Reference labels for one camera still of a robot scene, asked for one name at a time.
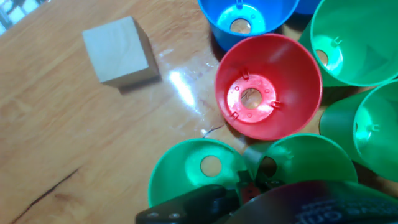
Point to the red plastic cup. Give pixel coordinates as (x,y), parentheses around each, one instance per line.
(289,68)

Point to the small wooden cube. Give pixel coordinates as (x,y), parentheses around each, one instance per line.
(118,49)

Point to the wooden work board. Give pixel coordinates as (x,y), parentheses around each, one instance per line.
(62,124)

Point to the green plastic cup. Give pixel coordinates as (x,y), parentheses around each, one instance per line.
(357,25)
(379,140)
(311,158)
(174,174)

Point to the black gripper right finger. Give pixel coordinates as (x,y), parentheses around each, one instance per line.
(311,205)

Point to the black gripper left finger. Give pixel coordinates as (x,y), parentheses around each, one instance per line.
(192,205)

